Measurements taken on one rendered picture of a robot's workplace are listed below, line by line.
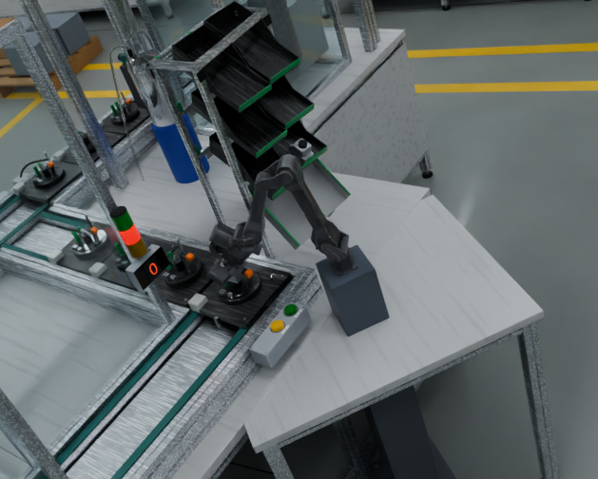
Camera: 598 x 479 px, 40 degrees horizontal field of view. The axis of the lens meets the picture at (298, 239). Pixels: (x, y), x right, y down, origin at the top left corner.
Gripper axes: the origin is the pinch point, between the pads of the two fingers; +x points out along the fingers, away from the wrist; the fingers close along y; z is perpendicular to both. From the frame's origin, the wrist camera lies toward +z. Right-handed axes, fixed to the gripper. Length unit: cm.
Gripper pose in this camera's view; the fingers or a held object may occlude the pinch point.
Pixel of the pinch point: (228, 264)
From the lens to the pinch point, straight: 251.7
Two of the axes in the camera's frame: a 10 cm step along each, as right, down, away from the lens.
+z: -7.5, -6.7, -0.3
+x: -3.7, 3.8, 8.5
